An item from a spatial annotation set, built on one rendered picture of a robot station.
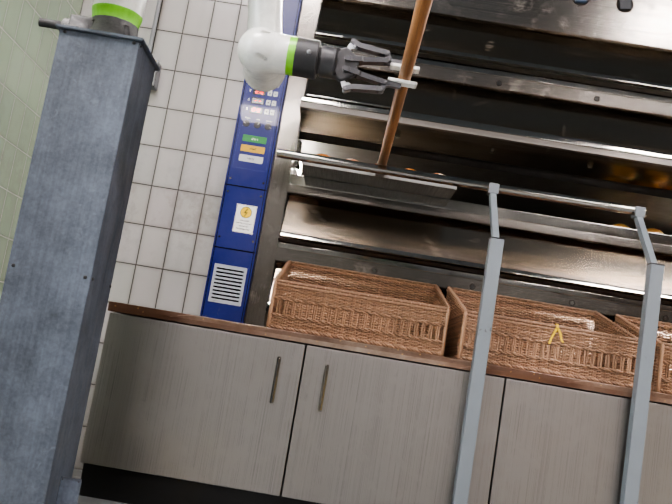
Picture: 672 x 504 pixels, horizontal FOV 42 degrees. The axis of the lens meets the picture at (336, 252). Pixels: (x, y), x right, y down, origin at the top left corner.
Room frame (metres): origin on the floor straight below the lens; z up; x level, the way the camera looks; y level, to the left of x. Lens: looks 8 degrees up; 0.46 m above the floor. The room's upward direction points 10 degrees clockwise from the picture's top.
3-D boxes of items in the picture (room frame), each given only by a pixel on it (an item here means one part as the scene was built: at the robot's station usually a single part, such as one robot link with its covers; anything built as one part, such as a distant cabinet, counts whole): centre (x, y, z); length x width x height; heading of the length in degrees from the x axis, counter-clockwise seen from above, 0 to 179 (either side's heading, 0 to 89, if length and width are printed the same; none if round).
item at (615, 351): (2.89, -0.69, 0.72); 0.56 x 0.49 x 0.28; 90
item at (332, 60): (1.99, 0.07, 1.20); 0.09 x 0.07 x 0.08; 90
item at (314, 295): (2.90, -0.11, 0.72); 0.56 x 0.49 x 0.28; 89
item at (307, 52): (1.99, 0.14, 1.20); 0.12 x 0.06 x 0.09; 0
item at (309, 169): (3.17, -0.11, 1.19); 0.55 x 0.36 x 0.03; 89
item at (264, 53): (2.00, 0.24, 1.20); 0.14 x 0.13 x 0.11; 90
